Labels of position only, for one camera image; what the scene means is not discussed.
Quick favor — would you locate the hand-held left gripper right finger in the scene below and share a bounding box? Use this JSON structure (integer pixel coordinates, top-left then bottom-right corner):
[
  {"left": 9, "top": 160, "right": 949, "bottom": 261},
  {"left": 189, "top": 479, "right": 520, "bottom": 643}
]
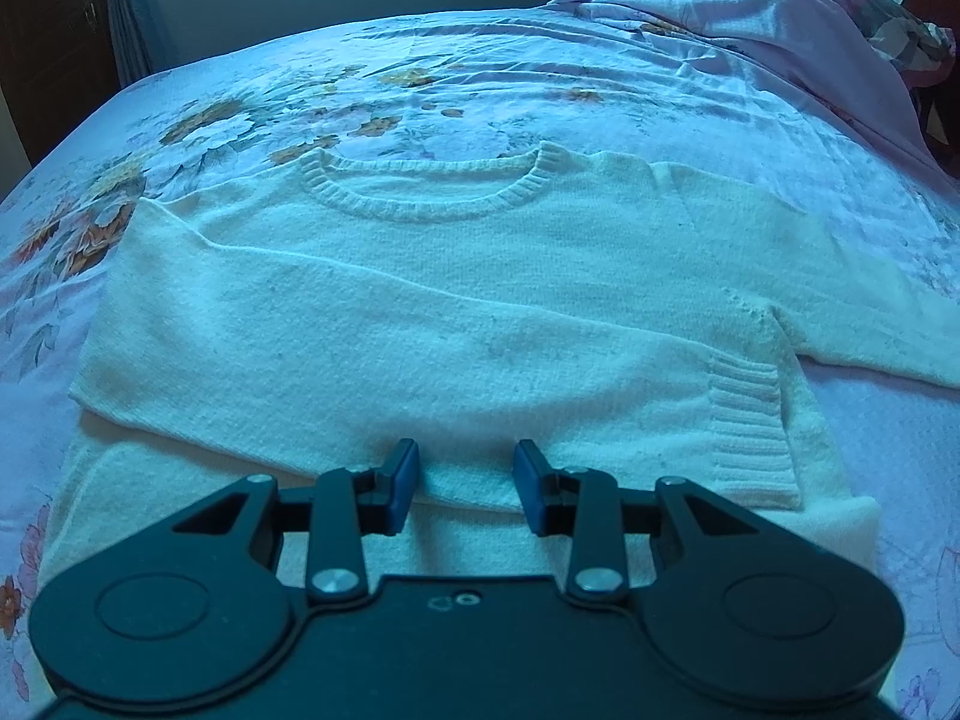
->
[{"left": 511, "top": 439, "right": 760, "bottom": 607}]

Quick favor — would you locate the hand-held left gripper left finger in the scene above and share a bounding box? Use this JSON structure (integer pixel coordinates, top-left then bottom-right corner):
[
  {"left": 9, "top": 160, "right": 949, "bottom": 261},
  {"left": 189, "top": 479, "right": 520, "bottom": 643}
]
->
[{"left": 169, "top": 439, "right": 422, "bottom": 607}]

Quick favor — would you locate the white knit sweater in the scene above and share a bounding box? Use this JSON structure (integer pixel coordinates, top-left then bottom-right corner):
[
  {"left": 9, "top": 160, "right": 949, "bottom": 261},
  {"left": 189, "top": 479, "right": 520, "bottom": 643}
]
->
[{"left": 41, "top": 141, "right": 960, "bottom": 610}]

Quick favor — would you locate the floral bed sheet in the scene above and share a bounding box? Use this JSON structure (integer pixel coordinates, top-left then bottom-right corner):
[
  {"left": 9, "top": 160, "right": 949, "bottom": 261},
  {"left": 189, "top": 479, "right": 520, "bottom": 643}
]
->
[{"left": 0, "top": 0, "right": 960, "bottom": 720}]

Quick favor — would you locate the pink quilt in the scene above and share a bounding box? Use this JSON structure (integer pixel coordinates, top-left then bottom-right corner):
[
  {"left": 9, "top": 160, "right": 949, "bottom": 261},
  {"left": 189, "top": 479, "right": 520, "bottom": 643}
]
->
[{"left": 546, "top": 0, "right": 960, "bottom": 182}]

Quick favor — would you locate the grey curtain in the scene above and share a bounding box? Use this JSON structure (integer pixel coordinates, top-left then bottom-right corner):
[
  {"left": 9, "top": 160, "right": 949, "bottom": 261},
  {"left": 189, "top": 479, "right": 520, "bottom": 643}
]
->
[{"left": 90, "top": 0, "right": 175, "bottom": 85}]

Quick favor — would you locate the wooden headboard with white trim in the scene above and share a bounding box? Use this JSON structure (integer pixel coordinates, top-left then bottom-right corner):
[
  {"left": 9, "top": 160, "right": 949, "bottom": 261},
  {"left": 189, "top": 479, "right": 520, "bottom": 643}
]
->
[{"left": 796, "top": 0, "right": 960, "bottom": 166}]

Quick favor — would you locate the dark wooden wardrobe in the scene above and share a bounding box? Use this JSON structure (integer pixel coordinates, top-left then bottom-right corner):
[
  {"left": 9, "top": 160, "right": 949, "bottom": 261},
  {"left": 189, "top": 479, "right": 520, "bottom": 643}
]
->
[{"left": 0, "top": 0, "right": 122, "bottom": 167}]

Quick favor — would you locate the floral pillow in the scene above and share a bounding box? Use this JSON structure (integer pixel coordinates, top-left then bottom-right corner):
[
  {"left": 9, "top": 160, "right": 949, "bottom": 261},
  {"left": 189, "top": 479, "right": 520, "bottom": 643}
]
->
[{"left": 622, "top": 0, "right": 958, "bottom": 82}]

